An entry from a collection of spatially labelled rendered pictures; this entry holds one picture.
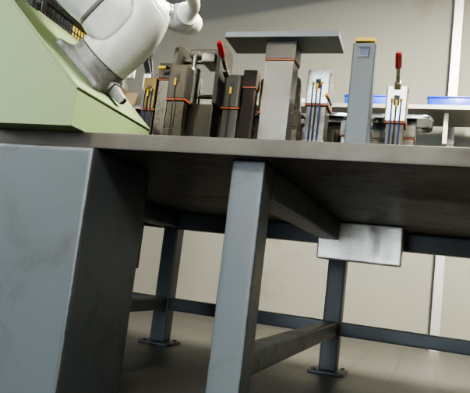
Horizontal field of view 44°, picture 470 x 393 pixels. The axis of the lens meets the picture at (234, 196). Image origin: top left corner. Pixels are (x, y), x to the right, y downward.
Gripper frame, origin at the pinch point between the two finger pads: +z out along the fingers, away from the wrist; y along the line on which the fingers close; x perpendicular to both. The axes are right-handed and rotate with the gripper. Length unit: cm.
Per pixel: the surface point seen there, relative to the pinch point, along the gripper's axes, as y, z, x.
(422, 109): 199, -53, -112
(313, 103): -21, 14, -79
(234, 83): -25, 9, -51
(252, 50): -30, -1, -58
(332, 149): -89, 45, -97
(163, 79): -24.8, 7.8, -23.7
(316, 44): -34, -2, -80
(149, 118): -22.0, 21.4, -18.7
